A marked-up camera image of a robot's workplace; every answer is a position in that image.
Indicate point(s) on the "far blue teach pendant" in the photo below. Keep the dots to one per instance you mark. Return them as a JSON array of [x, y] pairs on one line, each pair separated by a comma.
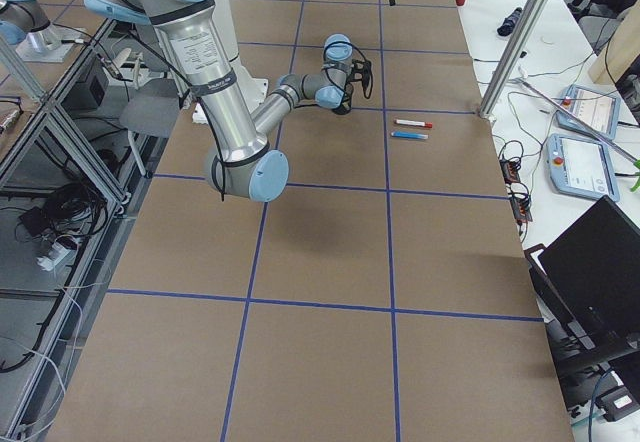
[[599, 110]]

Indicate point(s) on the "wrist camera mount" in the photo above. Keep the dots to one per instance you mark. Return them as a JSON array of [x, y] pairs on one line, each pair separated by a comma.
[[361, 71]]

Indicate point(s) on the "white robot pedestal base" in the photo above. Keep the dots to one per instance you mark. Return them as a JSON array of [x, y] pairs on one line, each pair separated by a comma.
[[240, 82]]

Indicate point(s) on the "blue marker pen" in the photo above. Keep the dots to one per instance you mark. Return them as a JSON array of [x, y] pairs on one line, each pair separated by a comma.
[[409, 135]]

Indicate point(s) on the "black mesh pen cup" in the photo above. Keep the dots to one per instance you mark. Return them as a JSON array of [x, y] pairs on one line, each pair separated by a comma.
[[345, 105]]

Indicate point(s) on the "blue teach pendant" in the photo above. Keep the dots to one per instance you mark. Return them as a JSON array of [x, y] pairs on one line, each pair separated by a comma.
[[599, 110], [581, 167]]

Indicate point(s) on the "white red-capped marker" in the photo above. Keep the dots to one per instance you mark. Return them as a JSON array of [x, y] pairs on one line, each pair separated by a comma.
[[413, 123]]

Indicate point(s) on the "near blue teach pendant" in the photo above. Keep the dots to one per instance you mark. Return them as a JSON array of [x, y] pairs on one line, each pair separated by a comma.
[[581, 167]]

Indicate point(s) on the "aluminium frame post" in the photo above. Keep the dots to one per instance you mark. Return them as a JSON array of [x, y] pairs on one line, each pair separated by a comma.
[[523, 29]]

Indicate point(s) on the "green-handled reacher grabber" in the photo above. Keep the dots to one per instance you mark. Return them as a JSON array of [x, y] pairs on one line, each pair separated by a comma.
[[574, 126]]

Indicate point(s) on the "black laptop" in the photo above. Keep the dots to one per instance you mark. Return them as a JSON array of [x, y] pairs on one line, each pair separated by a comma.
[[594, 266]]

